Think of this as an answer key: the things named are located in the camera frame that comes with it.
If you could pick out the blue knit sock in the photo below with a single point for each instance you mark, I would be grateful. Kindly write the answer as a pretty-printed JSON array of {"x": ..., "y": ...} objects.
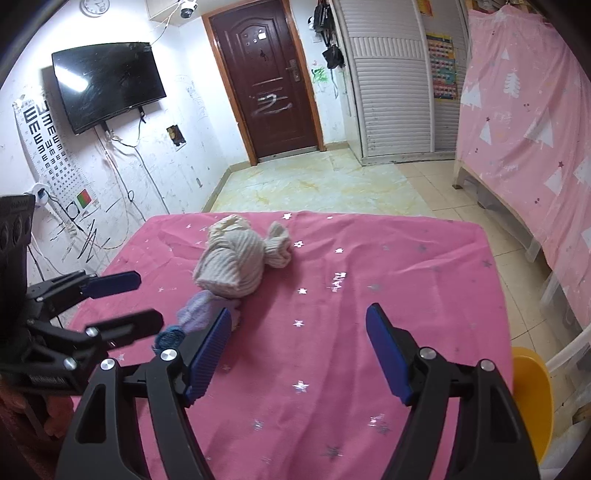
[{"x": 170, "y": 340}]

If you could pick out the white bed frame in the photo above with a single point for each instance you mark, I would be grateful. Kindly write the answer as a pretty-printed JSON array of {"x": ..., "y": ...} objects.
[{"x": 521, "y": 230}]

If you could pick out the yellow plastic basin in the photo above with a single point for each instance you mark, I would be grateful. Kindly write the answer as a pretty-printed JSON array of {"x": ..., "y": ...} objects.
[{"x": 533, "y": 401}]

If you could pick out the cream ribbed sock bundle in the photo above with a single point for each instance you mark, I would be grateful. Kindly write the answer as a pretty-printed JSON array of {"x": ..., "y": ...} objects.
[{"x": 235, "y": 263}]

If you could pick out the black wall television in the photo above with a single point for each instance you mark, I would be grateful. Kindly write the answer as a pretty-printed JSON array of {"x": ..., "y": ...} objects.
[{"x": 108, "y": 85}]

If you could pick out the white security camera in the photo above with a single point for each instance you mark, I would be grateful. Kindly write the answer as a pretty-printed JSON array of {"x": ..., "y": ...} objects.
[{"x": 188, "y": 9}]

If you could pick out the eye chart poster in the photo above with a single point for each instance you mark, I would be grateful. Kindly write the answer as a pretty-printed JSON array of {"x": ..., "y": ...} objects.
[{"x": 51, "y": 161}]

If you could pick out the small orange wall poster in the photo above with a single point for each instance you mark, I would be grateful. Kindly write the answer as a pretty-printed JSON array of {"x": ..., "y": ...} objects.
[{"x": 425, "y": 8}]

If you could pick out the pink star-print tablecloth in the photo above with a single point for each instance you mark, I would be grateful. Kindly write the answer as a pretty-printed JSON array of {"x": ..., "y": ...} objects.
[{"x": 323, "y": 369}]

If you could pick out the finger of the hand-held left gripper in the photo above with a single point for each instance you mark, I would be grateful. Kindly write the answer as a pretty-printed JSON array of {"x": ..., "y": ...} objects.
[
  {"x": 134, "y": 325},
  {"x": 115, "y": 282}
]

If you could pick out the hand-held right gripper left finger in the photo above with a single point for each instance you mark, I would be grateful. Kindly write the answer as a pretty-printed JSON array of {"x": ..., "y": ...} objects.
[{"x": 210, "y": 355}]

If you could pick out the black hanging bag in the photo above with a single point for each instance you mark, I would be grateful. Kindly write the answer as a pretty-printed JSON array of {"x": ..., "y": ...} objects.
[
  {"x": 323, "y": 16},
  {"x": 332, "y": 57}
]

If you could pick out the pink tree-print sheet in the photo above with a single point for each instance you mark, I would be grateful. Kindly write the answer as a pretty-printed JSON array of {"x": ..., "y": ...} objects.
[{"x": 531, "y": 138}]

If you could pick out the dark brown door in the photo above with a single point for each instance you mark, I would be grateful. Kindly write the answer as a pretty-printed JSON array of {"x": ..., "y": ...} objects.
[{"x": 265, "y": 92}]

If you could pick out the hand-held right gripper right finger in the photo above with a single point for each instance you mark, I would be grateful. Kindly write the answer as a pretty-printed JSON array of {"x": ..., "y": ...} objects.
[{"x": 388, "y": 355}]

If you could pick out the pale lavender sock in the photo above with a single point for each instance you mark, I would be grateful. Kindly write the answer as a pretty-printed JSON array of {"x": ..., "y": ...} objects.
[{"x": 201, "y": 311}]

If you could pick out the colourful grid wall poster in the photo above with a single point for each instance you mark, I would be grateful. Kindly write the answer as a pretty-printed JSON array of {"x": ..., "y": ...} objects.
[{"x": 442, "y": 67}]

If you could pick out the round wall clock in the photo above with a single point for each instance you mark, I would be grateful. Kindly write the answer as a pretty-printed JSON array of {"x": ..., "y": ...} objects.
[{"x": 94, "y": 6}]

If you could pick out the open wall socket box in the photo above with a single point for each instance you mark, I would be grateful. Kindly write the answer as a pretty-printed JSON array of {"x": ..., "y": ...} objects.
[{"x": 176, "y": 136}]

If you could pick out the person's left hand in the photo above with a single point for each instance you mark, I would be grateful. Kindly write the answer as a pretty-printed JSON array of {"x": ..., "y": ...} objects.
[{"x": 57, "y": 413}]

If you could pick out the white louvered wardrobe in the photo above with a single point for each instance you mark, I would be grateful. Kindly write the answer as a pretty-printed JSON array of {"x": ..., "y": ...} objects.
[{"x": 392, "y": 92}]

